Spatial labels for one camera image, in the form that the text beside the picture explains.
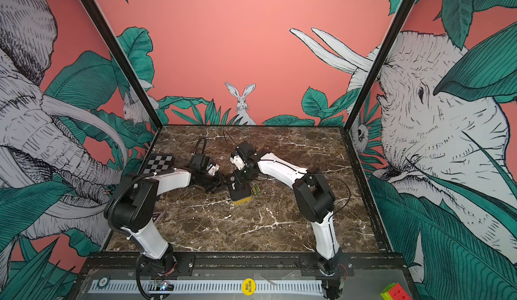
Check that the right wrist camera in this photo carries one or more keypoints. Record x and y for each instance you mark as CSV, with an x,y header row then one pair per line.
x,y
241,155

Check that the checkerboard calibration card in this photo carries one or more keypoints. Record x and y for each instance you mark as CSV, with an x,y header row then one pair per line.
x,y
158,163

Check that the colourful puzzle cube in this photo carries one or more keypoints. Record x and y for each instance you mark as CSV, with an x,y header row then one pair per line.
x,y
394,291

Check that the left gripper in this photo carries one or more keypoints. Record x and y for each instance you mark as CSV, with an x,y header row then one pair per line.
x,y
218,183

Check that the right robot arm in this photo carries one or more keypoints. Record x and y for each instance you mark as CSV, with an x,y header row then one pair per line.
x,y
314,196

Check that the yellow big blind chip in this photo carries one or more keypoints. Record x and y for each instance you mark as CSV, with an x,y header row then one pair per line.
x,y
249,287

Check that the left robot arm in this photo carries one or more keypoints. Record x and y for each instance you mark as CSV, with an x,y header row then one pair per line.
x,y
132,206

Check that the white slotted cable duct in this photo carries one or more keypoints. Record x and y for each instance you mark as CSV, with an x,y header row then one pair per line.
x,y
235,287

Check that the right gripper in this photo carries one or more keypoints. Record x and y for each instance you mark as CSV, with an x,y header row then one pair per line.
x,y
237,174

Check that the yellow alarm clock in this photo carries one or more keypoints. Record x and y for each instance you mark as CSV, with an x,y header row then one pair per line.
x,y
240,193

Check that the small circuit board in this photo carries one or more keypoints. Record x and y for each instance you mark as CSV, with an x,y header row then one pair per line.
x,y
162,286

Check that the triangle sticker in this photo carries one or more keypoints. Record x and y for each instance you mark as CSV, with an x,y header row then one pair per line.
x,y
157,216

